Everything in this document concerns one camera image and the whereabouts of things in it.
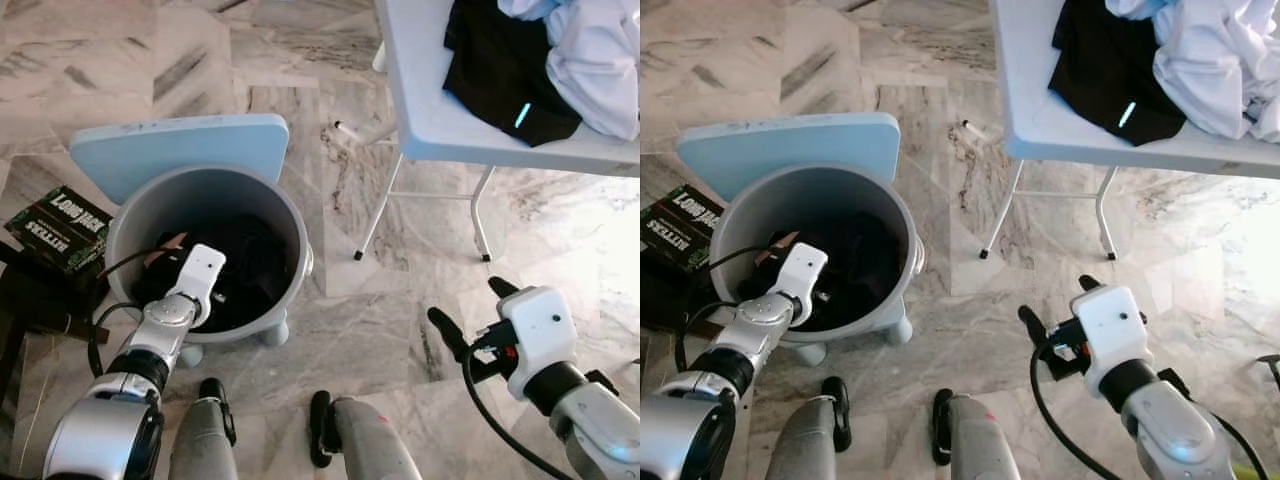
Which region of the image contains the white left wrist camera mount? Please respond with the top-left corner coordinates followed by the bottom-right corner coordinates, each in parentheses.
top-left (165, 243), bottom-right (228, 326)
top-left (775, 242), bottom-right (829, 326)

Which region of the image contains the grey round laundry bucket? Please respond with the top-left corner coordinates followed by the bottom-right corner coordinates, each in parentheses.
top-left (105, 165), bottom-right (314, 369)
top-left (710, 163), bottom-right (926, 366)

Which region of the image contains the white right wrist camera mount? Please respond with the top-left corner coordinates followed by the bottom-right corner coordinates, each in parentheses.
top-left (1070, 285), bottom-right (1151, 399)
top-left (497, 286), bottom-right (579, 401)

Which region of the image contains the black printed carton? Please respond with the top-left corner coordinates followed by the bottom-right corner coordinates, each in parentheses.
top-left (641, 183), bottom-right (723, 276)
top-left (5, 185), bottom-right (113, 276)

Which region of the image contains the grey left robot leg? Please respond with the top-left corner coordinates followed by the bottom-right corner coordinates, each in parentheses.
top-left (168, 377), bottom-right (239, 480)
top-left (765, 377), bottom-right (853, 480)

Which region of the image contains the light blue lid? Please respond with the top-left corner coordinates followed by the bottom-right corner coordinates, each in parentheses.
top-left (70, 113), bottom-right (291, 206)
top-left (677, 112), bottom-right (901, 204)

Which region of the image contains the grey robot leg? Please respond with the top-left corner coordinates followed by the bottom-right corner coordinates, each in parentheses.
top-left (168, 377), bottom-right (239, 480)
top-left (308, 390), bottom-right (426, 480)
top-left (765, 377), bottom-right (853, 480)
top-left (932, 388), bottom-right (1041, 480)

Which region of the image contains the grey right robot leg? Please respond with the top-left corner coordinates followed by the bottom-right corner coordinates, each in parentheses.
top-left (308, 390), bottom-right (426, 480)
top-left (932, 388), bottom-right (1041, 480)

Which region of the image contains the white garment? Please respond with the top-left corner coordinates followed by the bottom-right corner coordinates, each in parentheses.
top-left (1105, 0), bottom-right (1280, 141)
top-left (498, 0), bottom-right (641, 141)

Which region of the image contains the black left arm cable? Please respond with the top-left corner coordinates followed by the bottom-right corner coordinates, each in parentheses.
top-left (88, 248), bottom-right (176, 379)
top-left (675, 245), bottom-right (781, 373)

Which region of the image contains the black garment with cyan mark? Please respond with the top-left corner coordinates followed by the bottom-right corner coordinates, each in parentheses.
top-left (1048, 0), bottom-right (1189, 148)
top-left (443, 0), bottom-right (584, 148)

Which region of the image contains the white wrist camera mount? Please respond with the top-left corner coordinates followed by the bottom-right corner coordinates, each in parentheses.
top-left (775, 242), bottom-right (829, 326)
top-left (165, 243), bottom-right (228, 326)
top-left (497, 286), bottom-right (579, 401)
top-left (1070, 285), bottom-right (1151, 399)

